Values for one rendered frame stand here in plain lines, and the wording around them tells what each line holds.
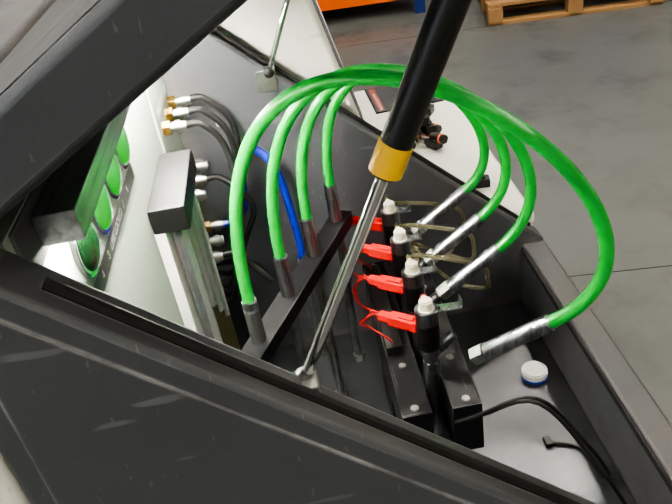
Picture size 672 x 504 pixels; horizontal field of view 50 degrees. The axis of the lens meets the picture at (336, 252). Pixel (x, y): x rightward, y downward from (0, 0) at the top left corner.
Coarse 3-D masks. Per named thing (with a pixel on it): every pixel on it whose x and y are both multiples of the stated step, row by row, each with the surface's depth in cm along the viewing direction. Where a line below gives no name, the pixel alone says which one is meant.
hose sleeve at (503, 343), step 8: (536, 320) 72; (544, 320) 71; (520, 328) 73; (528, 328) 72; (536, 328) 71; (544, 328) 71; (552, 328) 71; (504, 336) 74; (512, 336) 73; (520, 336) 72; (528, 336) 72; (536, 336) 72; (488, 344) 75; (496, 344) 74; (504, 344) 74; (512, 344) 73; (520, 344) 73; (488, 352) 75; (496, 352) 74; (504, 352) 74
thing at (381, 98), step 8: (376, 88) 178; (384, 88) 177; (392, 88) 176; (368, 96) 174; (376, 96) 174; (384, 96) 173; (392, 96) 172; (376, 104) 169; (384, 104) 169; (376, 112) 165; (384, 112) 166
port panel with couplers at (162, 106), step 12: (156, 84) 92; (156, 96) 90; (168, 96) 97; (180, 96) 97; (156, 108) 88; (168, 108) 94; (180, 108) 93; (156, 120) 87; (168, 120) 94; (180, 120) 90; (168, 132) 90; (180, 132) 90; (168, 144) 92; (180, 144) 101; (204, 168) 103; (204, 180) 99; (204, 192) 95; (216, 228) 108; (216, 240) 104; (216, 252) 101
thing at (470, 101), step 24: (336, 72) 62; (360, 72) 62; (384, 72) 61; (288, 96) 64; (456, 96) 60; (264, 120) 67; (504, 120) 60; (528, 144) 61; (552, 144) 61; (240, 168) 70; (576, 168) 61; (240, 192) 72; (576, 192) 62; (240, 216) 74; (600, 216) 63; (240, 240) 76; (600, 240) 64; (240, 264) 78; (600, 264) 65; (240, 288) 80; (600, 288) 67; (576, 312) 69
